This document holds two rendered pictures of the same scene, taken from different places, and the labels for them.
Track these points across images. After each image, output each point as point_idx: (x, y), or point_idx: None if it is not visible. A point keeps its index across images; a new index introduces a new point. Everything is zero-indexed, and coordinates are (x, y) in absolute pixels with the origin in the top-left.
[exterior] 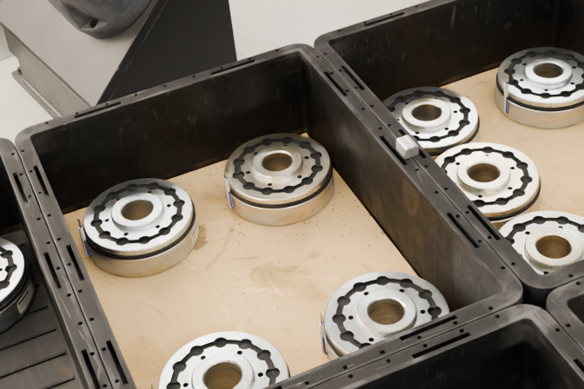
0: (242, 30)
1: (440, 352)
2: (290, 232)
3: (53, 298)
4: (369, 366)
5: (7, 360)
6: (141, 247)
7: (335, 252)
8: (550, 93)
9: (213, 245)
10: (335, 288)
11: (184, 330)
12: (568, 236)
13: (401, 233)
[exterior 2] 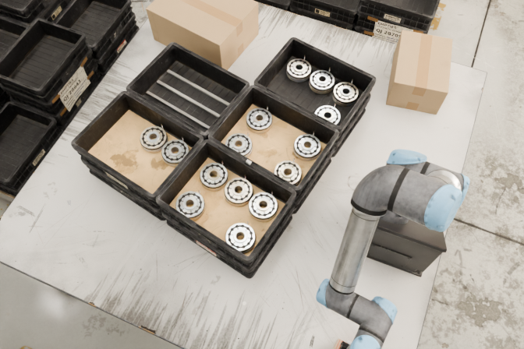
0: (380, 289)
1: (216, 119)
2: (276, 165)
3: None
4: (226, 111)
5: None
6: (299, 137)
7: (263, 164)
8: (235, 227)
9: (290, 154)
10: (256, 155)
11: (279, 132)
12: (211, 178)
13: None
